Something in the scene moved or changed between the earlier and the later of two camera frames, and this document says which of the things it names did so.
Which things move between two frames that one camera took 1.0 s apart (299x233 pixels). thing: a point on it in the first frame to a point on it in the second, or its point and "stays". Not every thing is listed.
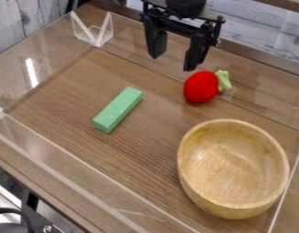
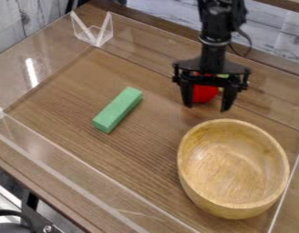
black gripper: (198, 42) to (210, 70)
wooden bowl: (233, 167) stays
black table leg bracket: (39, 224) stays
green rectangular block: (115, 112) stays
